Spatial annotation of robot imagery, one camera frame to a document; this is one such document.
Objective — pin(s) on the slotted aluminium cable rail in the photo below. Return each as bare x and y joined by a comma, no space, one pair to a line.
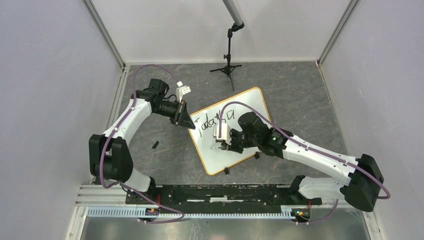
148,212

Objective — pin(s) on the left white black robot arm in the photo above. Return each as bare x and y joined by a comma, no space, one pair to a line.
109,154

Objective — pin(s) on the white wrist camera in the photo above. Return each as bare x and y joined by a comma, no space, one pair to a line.
222,133
181,90

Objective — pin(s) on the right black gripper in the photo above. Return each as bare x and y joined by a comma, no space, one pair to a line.
232,147

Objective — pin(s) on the black marker cap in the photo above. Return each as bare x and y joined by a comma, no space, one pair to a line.
155,144

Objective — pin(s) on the black tripod camera stand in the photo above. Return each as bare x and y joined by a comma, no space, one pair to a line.
228,68

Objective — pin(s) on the grey camera boom pole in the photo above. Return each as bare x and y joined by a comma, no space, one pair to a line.
234,13

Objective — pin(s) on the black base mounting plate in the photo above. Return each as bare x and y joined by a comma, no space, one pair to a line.
227,198

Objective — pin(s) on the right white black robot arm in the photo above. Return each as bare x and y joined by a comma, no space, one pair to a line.
357,180

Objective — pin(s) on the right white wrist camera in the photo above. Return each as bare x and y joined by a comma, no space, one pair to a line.
222,133

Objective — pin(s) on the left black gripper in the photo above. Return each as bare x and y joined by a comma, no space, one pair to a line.
181,116

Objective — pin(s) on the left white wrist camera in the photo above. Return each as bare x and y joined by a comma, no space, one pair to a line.
181,90

